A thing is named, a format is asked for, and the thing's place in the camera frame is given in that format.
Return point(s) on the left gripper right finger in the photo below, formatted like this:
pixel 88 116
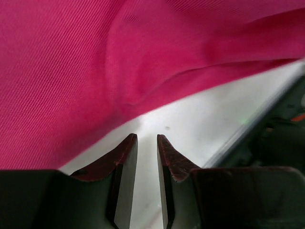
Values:
pixel 228 198

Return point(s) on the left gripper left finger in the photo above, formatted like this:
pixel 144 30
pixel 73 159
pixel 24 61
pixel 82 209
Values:
pixel 97 196

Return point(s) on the pink trousers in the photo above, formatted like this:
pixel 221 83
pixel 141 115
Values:
pixel 73 70

